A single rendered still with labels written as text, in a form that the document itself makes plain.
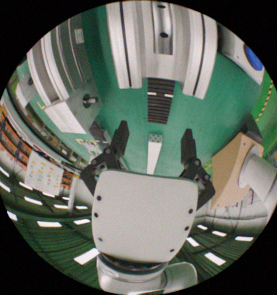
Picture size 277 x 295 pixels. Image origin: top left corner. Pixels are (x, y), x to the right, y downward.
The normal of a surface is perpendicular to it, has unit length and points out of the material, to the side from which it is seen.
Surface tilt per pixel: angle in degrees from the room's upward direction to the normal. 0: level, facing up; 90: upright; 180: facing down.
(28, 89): 90
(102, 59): 0
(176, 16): 0
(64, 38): 90
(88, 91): 90
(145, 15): 0
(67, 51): 90
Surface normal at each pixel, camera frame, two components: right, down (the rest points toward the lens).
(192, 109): -0.18, 0.87
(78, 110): 0.98, 0.14
